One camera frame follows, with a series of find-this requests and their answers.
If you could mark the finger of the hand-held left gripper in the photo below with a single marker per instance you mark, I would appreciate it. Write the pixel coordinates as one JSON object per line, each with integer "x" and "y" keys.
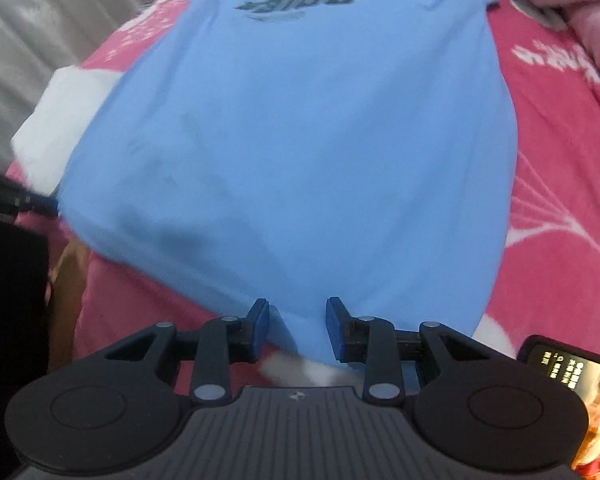
{"x": 25, "y": 200}

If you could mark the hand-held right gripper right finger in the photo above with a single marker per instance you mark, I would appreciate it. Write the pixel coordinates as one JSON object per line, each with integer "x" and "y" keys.
{"x": 335, "y": 330}

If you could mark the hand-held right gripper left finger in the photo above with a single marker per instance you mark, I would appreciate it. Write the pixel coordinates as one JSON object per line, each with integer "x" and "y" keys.
{"x": 260, "y": 327}

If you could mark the light blue t-shirt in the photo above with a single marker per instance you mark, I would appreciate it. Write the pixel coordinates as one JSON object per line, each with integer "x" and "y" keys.
{"x": 290, "y": 160}

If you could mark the grey curtain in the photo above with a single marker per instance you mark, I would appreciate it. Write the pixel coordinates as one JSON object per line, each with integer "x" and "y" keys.
{"x": 40, "y": 35}

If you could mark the black phone with lit screen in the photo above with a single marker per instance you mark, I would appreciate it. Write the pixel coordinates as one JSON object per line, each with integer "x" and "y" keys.
{"x": 580, "y": 385}

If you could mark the pink floral blanket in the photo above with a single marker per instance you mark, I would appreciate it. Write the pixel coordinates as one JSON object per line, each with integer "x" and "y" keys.
{"x": 555, "y": 160}

